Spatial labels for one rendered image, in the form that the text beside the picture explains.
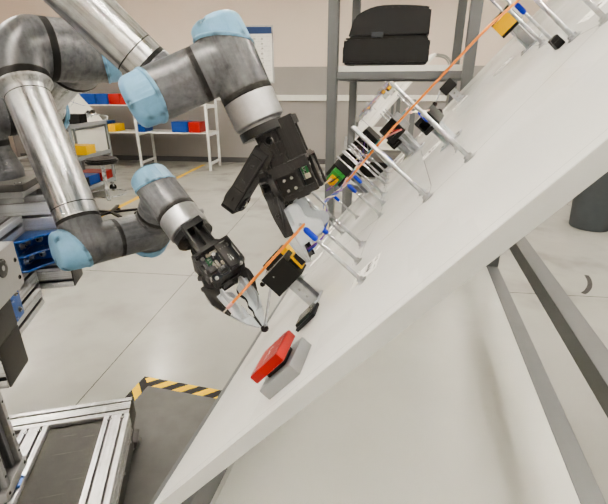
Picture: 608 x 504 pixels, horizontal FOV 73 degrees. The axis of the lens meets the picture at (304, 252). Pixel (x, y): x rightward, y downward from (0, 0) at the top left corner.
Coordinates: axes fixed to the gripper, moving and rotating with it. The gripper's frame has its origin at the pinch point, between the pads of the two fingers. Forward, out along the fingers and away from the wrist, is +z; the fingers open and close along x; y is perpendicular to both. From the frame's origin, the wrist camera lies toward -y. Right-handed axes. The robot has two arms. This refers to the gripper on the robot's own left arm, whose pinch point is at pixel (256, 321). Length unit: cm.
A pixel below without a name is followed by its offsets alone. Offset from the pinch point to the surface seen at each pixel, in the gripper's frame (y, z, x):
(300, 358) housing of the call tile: 24.3, 11.3, -3.4
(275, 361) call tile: 25.1, 9.9, -5.9
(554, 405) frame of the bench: -9, 47, 39
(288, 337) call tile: 23.5, 8.5, -2.8
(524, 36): 22, -11, 72
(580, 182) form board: 50, 16, 13
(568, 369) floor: -131, 92, 142
